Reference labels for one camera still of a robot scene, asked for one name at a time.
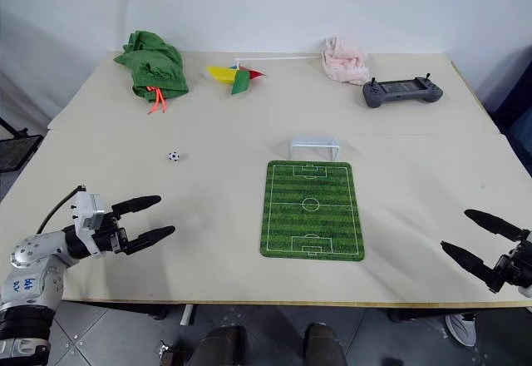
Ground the black table crossbar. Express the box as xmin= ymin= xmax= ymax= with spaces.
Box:
xmin=62 ymin=301 xmax=170 ymax=321

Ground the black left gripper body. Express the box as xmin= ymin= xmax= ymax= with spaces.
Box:
xmin=92 ymin=210 xmax=131 ymax=255

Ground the pink towel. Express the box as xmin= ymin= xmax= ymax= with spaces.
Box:
xmin=320 ymin=37 xmax=372 ymax=87

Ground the green soccer field mat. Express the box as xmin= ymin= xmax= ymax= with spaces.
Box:
xmin=259 ymin=160 xmax=367 ymax=262

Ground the white miniature goal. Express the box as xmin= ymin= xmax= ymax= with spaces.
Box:
xmin=288 ymin=136 xmax=340 ymax=161

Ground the black metal rack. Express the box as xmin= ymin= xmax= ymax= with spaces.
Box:
xmin=0 ymin=114 xmax=44 ymax=174

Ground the white sneaker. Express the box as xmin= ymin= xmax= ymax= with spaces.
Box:
xmin=445 ymin=312 xmax=478 ymax=347

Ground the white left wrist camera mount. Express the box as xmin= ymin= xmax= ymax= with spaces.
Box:
xmin=69 ymin=185 xmax=108 ymax=260

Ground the green garment with orange cords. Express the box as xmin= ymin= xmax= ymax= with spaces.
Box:
xmin=113 ymin=29 xmax=190 ymax=116

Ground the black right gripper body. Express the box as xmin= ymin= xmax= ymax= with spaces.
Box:
xmin=492 ymin=230 xmax=532 ymax=294

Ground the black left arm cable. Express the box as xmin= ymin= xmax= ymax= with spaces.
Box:
xmin=36 ymin=184 xmax=86 ymax=235

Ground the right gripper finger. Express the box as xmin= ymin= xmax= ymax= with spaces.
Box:
xmin=463 ymin=208 xmax=532 ymax=243
xmin=440 ymin=240 xmax=506 ymax=295

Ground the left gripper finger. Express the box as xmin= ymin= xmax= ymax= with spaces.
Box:
xmin=111 ymin=195 xmax=163 ymax=219
xmin=123 ymin=225 xmax=177 ymax=256

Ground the dark rounded shape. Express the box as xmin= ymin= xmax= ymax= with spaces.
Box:
xmin=304 ymin=323 xmax=349 ymax=366
xmin=194 ymin=325 xmax=248 ymax=366

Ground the colourful pinwheel with white stick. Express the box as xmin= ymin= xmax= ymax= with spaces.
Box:
xmin=204 ymin=54 xmax=318 ymax=97

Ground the grey remote controller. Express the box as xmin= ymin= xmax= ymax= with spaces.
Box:
xmin=362 ymin=72 xmax=444 ymax=110

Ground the dark chair with blue seat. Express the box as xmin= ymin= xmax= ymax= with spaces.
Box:
xmin=484 ymin=44 xmax=532 ymax=180

